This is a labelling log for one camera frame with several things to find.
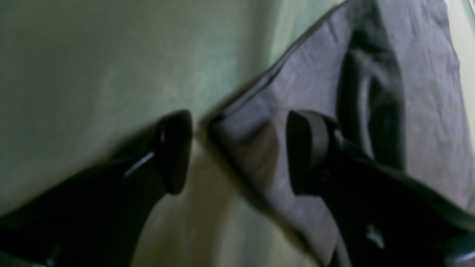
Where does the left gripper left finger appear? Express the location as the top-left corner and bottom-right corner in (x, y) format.
(0, 109), (193, 267)

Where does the light green table cloth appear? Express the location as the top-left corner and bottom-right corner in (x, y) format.
(0, 0), (475, 267)

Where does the grey t-shirt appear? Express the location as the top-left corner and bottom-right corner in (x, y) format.
(207, 0), (474, 267)

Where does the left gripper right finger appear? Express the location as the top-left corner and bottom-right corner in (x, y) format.
(286, 110), (475, 267)

